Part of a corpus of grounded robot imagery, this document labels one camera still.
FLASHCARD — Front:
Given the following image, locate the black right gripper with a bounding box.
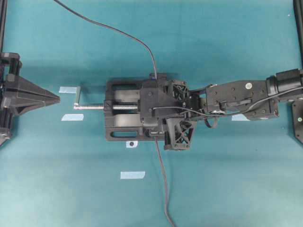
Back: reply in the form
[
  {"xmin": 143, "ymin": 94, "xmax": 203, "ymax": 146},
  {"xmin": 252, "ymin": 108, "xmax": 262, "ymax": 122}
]
[{"xmin": 142, "ymin": 80, "xmax": 196, "ymax": 150}]

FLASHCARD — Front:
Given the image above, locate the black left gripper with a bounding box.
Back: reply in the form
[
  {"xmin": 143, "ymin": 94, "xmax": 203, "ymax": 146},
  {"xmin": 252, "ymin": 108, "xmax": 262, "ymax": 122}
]
[{"xmin": 0, "ymin": 53, "xmax": 60, "ymax": 146}]

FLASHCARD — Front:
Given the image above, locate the black USB cable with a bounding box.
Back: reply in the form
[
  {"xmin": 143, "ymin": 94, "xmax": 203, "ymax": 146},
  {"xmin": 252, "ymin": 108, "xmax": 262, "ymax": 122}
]
[{"xmin": 53, "ymin": 0, "xmax": 157, "ymax": 80}]

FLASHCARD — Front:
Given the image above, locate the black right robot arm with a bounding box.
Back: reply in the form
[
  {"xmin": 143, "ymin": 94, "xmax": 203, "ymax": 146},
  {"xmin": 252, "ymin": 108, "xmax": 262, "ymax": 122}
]
[{"xmin": 138, "ymin": 69, "xmax": 303, "ymax": 150}]

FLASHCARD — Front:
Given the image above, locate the blue tape strip upper left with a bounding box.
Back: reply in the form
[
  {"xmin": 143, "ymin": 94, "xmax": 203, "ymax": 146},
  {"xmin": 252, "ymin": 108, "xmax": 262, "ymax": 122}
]
[{"xmin": 59, "ymin": 86, "xmax": 77, "ymax": 94}]

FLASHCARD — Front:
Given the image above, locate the blue tape strip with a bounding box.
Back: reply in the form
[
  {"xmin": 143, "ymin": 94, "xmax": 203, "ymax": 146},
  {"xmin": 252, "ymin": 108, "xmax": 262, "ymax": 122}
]
[
  {"xmin": 232, "ymin": 114, "xmax": 250, "ymax": 121},
  {"xmin": 59, "ymin": 86, "xmax": 77, "ymax": 94},
  {"xmin": 120, "ymin": 171, "xmax": 145, "ymax": 180},
  {"xmin": 61, "ymin": 113, "xmax": 84, "ymax": 121}
]

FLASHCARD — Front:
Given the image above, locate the black bench vise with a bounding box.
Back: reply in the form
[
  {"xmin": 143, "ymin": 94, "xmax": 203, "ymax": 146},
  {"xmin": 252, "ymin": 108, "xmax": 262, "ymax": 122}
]
[{"xmin": 73, "ymin": 79, "xmax": 155, "ymax": 141}]

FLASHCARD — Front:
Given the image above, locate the blue tape strip middle left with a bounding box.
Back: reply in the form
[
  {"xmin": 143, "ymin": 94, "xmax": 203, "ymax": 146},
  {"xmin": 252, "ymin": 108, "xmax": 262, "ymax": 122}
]
[{"xmin": 61, "ymin": 113, "xmax": 84, "ymax": 121}]

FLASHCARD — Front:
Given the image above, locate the small black screw on tape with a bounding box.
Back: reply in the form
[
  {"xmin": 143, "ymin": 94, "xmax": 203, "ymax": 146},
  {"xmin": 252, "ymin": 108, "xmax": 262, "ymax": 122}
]
[{"xmin": 126, "ymin": 141, "xmax": 138, "ymax": 148}]

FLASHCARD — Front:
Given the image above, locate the blue tape strip right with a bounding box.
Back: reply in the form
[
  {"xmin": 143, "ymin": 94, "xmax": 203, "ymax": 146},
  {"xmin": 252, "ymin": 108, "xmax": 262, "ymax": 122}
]
[{"xmin": 232, "ymin": 114, "xmax": 250, "ymax": 121}]

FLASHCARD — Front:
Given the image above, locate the blue tape strip bottom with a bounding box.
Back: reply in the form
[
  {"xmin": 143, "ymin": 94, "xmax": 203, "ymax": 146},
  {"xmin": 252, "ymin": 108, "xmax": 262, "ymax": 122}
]
[{"xmin": 120, "ymin": 171, "xmax": 145, "ymax": 180}]

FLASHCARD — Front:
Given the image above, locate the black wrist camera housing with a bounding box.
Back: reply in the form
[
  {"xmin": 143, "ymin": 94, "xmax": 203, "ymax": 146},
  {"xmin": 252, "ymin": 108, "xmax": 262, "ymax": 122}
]
[{"xmin": 140, "ymin": 87, "xmax": 181, "ymax": 128}]

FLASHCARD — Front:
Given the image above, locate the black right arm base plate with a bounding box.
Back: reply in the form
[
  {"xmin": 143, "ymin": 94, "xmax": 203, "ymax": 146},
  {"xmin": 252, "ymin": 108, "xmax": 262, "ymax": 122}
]
[{"xmin": 291, "ymin": 100, "xmax": 303, "ymax": 144}]

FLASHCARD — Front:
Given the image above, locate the black aluminium frame rail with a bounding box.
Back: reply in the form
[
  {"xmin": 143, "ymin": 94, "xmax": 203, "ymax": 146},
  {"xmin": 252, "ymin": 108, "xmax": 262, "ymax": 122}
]
[{"xmin": 293, "ymin": 0, "xmax": 303, "ymax": 62}]

